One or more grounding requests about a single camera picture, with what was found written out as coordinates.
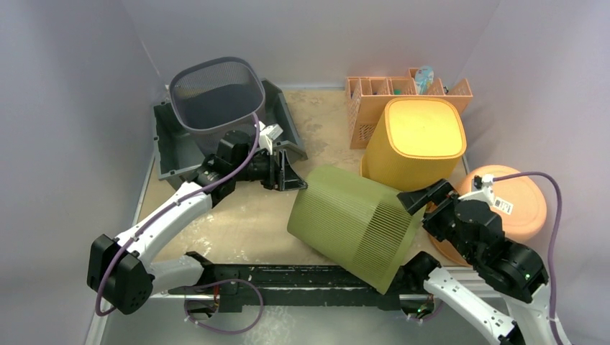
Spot dark grey plastic bin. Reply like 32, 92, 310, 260
152, 78, 308, 190

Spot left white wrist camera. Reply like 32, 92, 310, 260
258, 121, 283, 156

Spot grey mesh basket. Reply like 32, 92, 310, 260
168, 57, 267, 155

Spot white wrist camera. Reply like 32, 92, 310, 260
258, 121, 283, 156
458, 174, 496, 206

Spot large orange plastic bucket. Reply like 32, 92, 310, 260
428, 165, 547, 267

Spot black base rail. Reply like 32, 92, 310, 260
168, 264, 427, 311

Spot yellow mesh basket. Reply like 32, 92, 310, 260
360, 97, 467, 191

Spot pink perforated organizer crate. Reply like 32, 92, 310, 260
345, 68, 473, 150

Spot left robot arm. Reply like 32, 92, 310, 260
86, 125, 307, 316

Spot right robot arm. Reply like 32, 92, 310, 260
397, 174, 570, 344

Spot olive green mesh basket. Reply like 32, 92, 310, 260
287, 165, 424, 295

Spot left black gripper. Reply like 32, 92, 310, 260
234, 149, 306, 193

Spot light blue packet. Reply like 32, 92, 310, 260
414, 65, 434, 95

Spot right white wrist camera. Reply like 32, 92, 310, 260
458, 174, 496, 206

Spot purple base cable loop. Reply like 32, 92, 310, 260
183, 278, 265, 335

